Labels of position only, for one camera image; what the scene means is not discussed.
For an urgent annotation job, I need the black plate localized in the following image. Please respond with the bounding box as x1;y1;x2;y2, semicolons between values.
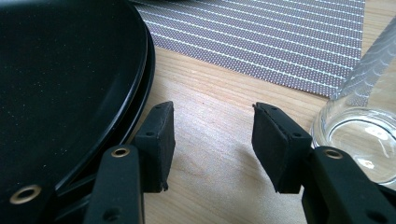
0;0;149;213
55;27;156;200

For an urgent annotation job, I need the grey striped placemat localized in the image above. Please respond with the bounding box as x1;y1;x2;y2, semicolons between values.
130;0;366;98

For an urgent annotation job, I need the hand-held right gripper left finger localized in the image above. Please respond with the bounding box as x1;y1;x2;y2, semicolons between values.
83;101;176;224

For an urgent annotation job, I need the clear drinking glass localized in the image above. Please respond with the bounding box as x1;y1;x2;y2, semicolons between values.
310;15;396;190

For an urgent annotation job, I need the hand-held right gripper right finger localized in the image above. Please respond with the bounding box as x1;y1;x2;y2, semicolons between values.
251;102;396;224

